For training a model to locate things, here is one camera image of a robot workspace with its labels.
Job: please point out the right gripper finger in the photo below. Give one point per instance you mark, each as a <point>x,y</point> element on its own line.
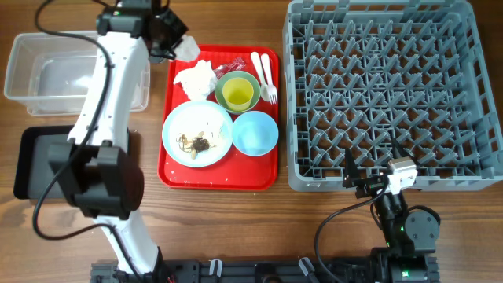
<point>398,151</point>
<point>351,170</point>

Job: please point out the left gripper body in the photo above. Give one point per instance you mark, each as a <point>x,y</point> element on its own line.
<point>172,31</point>

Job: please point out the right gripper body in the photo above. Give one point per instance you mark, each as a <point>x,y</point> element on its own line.
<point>369,185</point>

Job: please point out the white napkin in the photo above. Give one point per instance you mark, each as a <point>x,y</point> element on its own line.
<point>199,81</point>

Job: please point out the red snack wrapper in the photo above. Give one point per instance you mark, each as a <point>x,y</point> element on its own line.
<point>237,64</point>

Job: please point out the green bowl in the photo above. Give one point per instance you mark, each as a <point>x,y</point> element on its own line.
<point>237,74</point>

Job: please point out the yellow plastic cup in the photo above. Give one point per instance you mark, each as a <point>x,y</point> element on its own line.
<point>238,94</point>

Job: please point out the light blue bowl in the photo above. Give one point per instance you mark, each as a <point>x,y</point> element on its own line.
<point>255,133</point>

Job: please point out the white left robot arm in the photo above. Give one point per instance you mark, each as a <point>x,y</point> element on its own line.
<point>124,42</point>

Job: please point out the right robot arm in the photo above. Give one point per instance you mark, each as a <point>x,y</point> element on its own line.
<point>410,232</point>

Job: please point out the grey dishwasher rack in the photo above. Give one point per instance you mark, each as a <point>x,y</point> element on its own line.
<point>363,75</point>

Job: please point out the light blue plate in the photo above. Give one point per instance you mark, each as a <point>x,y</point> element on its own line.
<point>190,118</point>

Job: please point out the red plastic tray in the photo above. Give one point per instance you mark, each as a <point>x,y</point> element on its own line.
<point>235,171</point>

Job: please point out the white plastic fork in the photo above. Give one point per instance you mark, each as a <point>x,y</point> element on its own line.
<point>271,89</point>

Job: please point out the white plastic spoon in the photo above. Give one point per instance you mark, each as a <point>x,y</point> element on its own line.
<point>259,70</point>

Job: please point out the clear plastic bin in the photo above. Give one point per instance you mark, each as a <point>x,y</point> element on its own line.
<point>50,75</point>

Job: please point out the black tray bin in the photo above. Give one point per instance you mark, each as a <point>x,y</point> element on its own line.
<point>35,165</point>

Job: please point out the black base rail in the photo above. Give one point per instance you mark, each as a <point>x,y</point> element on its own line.
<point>255,271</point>

